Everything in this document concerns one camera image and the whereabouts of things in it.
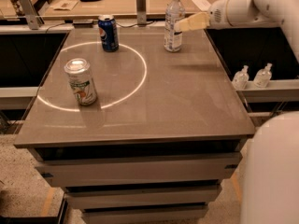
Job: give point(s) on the middle metal bracket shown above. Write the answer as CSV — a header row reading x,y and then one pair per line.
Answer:
x,y
141,13

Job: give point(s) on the white green soda can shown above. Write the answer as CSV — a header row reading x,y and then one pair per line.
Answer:
x,y
80,79

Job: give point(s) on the metal bracket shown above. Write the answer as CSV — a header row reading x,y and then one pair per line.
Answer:
x,y
29,13
141,13

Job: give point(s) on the sanitizer pump bottle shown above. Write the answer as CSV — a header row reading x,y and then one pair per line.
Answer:
x,y
241,78
263,76

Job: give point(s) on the blue pepsi can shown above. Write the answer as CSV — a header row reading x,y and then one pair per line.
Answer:
x,y
108,33

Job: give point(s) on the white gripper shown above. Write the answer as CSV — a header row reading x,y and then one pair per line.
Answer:
x,y
217,14

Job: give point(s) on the tan card on desk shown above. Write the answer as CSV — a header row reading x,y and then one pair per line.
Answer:
x,y
64,5

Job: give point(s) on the clear plastic water bottle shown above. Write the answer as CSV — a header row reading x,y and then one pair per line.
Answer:
x,y
175,12

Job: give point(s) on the left metal bracket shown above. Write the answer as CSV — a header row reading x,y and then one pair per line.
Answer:
x,y
29,13

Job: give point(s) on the white paper note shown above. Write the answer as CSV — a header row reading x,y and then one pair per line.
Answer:
x,y
203,5

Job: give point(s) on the left sanitizer pump bottle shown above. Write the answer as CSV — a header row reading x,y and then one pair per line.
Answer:
x,y
241,78

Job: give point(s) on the right sanitizer pump bottle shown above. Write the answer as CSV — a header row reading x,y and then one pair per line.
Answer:
x,y
263,76

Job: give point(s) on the grey drawer cabinet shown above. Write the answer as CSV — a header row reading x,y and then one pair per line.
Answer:
x,y
165,130

